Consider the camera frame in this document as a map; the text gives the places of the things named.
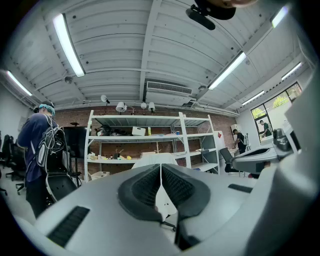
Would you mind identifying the white ceiling air conditioner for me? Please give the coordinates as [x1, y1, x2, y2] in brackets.
[144, 79, 194, 108]

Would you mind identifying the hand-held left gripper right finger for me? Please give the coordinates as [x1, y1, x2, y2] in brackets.
[161, 163, 263, 254]

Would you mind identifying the black mesh desk chair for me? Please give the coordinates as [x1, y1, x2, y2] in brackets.
[218, 147, 242, 174]

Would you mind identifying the person's black head mount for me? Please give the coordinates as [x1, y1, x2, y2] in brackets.
[194, 0, 237, 21]

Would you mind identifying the white cabinet with red mark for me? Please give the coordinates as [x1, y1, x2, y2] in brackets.
[213, 130, 228, 151]

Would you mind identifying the black swivel chair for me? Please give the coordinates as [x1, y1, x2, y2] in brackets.
[0, 133, 15, 179]
[11, 143, 28, 196]

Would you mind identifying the white metal shelving unit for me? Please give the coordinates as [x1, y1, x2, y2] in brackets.
[84, 109, 221, 181]

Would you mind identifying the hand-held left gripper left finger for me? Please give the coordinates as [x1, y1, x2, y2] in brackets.
[34, 163, 186, 256]

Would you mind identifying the white plastic storage bin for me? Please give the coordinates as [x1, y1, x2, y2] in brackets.
[89, 171, 111, 181]

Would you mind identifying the small white storage box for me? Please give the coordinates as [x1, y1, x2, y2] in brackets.
[131, 126, 147, 137]

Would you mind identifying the black plastic chair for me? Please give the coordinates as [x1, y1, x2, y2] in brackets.
[45, 172, 79, 204]

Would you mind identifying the long ceiling light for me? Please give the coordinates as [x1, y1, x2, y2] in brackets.
[241, 90, 266, 106]
[207, 51, 248, 91]
[270, 5, 290, 29]
[5, 70, 34, 97]
[52, 13, 87, 78]
[281, 61, 303, 82]

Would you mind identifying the black office chair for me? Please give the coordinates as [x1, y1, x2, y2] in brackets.
[161, 221, 177, 233]

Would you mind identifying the black head-mounted camera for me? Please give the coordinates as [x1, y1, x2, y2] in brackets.
[185, 4, 217, 31]

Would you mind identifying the black bag pile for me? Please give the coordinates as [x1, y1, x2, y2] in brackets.
[94, 124, 126, 137]

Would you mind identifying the black monitor on stand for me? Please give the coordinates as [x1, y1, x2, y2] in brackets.
[62, 125, 89, 160]

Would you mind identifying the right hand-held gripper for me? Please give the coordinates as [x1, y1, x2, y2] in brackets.
[232, 72, 320, 174]

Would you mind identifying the large window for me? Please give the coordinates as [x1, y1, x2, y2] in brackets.
[250, 81, 304, 145]

